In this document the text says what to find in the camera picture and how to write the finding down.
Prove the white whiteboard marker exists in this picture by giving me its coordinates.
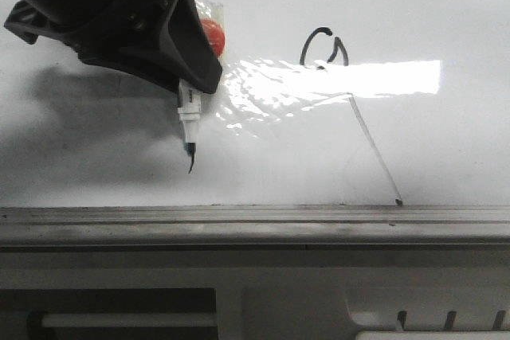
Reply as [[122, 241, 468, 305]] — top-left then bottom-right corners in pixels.
[[178, 80, 202, 159]]

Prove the white whiteboard with aluminium frame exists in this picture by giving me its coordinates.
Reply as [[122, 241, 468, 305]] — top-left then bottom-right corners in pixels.
[[1, 0, 509, 247]]

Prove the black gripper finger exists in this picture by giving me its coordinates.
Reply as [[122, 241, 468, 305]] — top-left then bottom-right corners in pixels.
[[78, 0, 222, 94]]

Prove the red magnet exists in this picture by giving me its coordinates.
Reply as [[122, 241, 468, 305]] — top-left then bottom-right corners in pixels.
[[195, 0, 226, 62]]

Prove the white base unit with slots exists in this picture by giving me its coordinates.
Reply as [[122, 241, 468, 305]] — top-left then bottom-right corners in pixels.
[[1, 247, 509, 339]]

